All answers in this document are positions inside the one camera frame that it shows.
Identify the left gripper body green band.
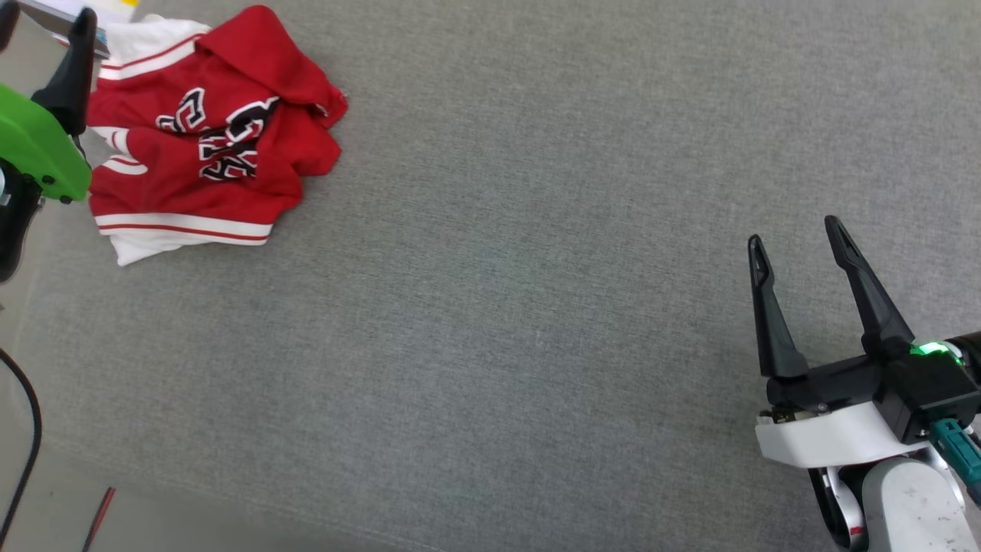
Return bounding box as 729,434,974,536
0,83,94,205

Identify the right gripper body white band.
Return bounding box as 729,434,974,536
755,354,955,470

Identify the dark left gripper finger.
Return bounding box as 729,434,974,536
31,8,100,137
0,0,21,53

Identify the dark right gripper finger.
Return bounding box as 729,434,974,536
824,215,917,359
747,234,810,381

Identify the red and white jersey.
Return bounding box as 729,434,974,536
86,4,349,268

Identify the white equipment box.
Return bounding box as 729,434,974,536
17,0,140,59

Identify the teal right camera connector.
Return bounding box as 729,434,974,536
929,418,981,493

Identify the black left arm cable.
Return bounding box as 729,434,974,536
0,349,44,539

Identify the red and black floor cable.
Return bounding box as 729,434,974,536
80,486,116,552

